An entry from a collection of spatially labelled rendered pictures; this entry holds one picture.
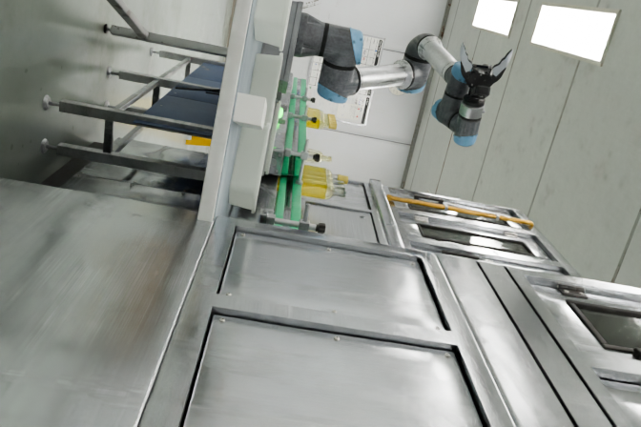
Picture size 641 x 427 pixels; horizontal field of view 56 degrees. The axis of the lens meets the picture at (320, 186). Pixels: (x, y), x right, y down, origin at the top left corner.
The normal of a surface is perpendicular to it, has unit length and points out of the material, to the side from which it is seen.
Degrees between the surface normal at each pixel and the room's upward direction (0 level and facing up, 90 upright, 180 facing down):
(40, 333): 90
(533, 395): 90
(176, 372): 90
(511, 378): 90
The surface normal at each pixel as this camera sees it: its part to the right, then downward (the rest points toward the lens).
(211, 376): 0.20, -0.93
